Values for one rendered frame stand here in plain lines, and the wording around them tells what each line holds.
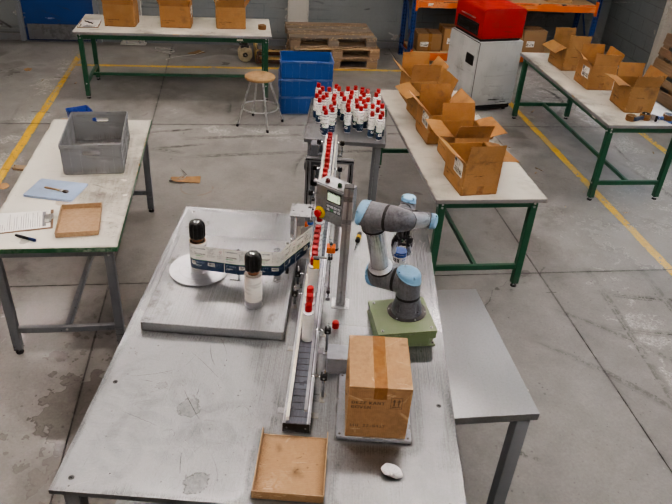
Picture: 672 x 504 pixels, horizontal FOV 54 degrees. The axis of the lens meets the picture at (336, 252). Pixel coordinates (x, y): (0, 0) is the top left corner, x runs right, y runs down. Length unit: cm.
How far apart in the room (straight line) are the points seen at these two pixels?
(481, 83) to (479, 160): 391
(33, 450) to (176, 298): 119
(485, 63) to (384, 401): 624
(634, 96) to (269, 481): 524
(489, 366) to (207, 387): 127
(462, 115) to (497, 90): 332
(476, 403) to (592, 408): 154
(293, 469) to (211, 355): 74
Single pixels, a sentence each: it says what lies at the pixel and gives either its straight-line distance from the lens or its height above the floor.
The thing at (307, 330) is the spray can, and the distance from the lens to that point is 302.
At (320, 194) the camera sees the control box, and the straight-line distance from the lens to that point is 313.
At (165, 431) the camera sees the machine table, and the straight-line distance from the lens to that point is 280.
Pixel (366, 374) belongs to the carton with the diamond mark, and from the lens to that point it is 259.
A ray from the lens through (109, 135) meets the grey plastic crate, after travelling 530.
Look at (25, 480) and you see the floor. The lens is 389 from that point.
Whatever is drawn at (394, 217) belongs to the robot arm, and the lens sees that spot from 282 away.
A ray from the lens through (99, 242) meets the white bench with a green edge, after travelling 402.
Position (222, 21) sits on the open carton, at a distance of 831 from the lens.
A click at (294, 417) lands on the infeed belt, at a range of 274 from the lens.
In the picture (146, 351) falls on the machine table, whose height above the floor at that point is 83.
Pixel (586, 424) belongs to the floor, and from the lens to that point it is 430.
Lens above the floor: 288
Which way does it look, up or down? 33 degrees down
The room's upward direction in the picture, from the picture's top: 4 degrees clockwise
